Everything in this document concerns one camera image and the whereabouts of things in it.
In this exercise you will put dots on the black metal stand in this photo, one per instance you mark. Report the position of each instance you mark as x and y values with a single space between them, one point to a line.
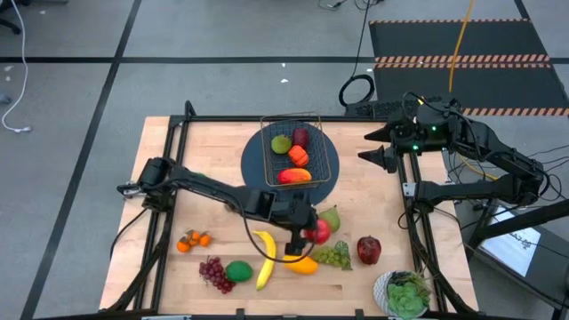
524 221

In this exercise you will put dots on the yellow banana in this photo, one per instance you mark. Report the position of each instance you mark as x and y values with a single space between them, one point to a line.
266 266

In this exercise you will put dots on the black hazard striped floor mat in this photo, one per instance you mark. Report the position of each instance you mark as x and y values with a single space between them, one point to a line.
444 40

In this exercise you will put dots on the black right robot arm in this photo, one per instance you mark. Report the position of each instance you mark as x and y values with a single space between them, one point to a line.
471 189

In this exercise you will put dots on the red grape bunch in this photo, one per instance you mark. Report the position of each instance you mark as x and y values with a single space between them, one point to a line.
215 274

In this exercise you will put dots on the orange bell pepper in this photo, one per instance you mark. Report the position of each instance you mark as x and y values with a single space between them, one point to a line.
298 156

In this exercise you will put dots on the dark red apple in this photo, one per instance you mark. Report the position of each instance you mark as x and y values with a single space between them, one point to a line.
369 250

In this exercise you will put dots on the small silver frame bracket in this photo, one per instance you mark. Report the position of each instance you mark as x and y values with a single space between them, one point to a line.
409 189

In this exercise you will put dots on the green pear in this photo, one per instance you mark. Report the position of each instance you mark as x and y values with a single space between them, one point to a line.
332 218

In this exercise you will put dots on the red orange mango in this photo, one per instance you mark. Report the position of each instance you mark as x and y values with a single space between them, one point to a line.
294 176

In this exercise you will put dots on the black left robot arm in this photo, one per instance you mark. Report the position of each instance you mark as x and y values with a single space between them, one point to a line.
213 189

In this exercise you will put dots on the pink red apple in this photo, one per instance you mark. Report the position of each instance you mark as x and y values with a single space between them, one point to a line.
321 232

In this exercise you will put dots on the dark purple bell pepper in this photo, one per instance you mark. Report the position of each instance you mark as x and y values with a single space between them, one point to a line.
301 138

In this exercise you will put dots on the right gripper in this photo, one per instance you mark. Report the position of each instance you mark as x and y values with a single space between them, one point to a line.
422 133

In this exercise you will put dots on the yellow orange mango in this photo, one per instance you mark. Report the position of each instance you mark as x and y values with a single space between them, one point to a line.
304 266

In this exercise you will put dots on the large green lime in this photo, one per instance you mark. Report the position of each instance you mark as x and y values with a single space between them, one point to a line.
239 271

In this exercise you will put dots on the black office chair base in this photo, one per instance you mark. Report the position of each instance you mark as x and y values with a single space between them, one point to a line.
13 27

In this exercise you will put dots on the black perforated computer case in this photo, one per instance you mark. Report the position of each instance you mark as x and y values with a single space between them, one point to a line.
378 109

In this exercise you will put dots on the round dark blue placemat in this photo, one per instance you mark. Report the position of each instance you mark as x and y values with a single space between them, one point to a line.
253 169

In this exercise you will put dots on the white screen panel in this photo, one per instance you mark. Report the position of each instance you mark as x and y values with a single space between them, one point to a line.
511 249

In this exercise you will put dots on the succulent in white pot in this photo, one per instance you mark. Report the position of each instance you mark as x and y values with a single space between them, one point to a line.
402 294

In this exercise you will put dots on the orange mandarin cluster with leaves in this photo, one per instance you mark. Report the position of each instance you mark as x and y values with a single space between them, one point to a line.
193 240

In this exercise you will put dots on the green grape bunch with leaf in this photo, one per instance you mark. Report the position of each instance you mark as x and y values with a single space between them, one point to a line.
332 255

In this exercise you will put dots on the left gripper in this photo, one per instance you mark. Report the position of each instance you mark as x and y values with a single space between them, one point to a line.
291 213

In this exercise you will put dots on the black aluminium table frame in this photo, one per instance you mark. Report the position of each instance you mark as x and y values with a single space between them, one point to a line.
289 118

